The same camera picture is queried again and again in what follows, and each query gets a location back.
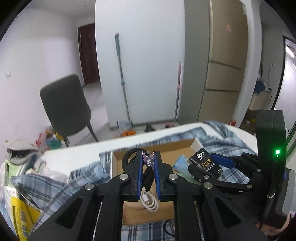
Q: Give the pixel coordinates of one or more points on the small black floor item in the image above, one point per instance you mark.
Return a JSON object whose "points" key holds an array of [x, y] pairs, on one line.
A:
{"points": [[149, 128]]}

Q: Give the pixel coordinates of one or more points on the orange floor item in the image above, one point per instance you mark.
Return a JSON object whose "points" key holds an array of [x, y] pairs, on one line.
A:
{"points": [[128, 133]]}

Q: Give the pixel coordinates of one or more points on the grey cloth heap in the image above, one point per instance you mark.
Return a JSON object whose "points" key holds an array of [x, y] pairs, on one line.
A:
{"points": [[20, 148]]}

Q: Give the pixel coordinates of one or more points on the grey mop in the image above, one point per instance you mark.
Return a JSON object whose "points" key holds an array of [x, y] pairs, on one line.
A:
{"points": [[120, 58]]}

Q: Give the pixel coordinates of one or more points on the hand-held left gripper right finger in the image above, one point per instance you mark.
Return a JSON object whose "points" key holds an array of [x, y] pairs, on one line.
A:
{"points": [[157, 176]]}

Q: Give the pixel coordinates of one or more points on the yellow bag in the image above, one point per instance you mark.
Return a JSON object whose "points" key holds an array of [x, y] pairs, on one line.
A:
{"points": [[23, 215]]}

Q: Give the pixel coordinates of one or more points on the pink fridge sticker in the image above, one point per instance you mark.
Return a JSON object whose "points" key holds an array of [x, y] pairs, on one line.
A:
{"points": [[228, 28]]}

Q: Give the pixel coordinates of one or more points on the bags on floor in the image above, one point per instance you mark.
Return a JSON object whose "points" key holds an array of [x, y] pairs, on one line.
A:
{"points": [[49, 139]]}

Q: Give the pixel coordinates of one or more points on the black tissue pack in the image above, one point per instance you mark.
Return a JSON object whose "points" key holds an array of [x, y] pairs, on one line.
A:
{"points": [[205, 162]]}

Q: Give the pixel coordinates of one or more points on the black door frame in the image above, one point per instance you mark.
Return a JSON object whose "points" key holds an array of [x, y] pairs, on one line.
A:
{"points": [[281, 76]]}

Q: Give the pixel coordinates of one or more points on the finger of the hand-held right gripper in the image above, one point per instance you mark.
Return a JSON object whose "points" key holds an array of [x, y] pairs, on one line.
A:
{"points": [[208, 180], [223, 160]]}

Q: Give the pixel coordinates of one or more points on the person's right hand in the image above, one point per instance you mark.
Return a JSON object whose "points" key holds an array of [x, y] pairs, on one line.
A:
{"points": [[277, 231]]}

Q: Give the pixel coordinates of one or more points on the light green box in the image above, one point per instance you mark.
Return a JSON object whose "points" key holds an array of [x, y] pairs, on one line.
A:
{"points": [[13, 171]]}

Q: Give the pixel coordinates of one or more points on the light blue packet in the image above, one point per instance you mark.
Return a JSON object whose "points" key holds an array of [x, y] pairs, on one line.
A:
{"points": [[182, 164]]}

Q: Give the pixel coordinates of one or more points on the blue hanging cloth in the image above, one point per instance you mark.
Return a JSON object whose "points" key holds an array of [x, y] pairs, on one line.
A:
{"points": [[260, 86]]}

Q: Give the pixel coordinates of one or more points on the cardboard box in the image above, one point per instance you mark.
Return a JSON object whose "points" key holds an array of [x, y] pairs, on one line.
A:
{"points": [[171, 150]]}

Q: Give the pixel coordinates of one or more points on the dark grey chair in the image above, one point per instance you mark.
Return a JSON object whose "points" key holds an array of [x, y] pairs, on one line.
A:
{"points": [[64, 104]]}

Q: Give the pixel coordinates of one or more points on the beige counter cabinet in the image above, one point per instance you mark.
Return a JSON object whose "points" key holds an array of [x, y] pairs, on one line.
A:
{"points": [[257, 100]]}

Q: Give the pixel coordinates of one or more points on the dark brown door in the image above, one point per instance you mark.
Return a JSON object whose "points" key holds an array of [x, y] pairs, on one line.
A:
{"points": [[87, 53]]}

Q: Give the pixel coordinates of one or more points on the red floor item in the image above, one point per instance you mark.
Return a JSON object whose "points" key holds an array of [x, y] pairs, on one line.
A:
{"points": [[232, 122]]}

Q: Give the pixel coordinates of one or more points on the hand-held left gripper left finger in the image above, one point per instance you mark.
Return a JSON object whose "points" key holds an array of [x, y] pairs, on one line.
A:
{"points": [[138, 176]]}

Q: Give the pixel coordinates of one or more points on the gold refrigerator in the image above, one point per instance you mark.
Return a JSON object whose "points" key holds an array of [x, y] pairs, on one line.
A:
{"points": [[222, 58]]}

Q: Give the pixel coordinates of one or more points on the pink bunny plush charm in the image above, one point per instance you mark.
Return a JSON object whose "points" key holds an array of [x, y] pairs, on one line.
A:
{"points": [[148, 160]]}

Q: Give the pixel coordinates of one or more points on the blue plaid cloth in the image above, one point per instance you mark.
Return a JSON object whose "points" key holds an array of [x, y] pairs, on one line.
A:
{"points": [[46, 185]]}

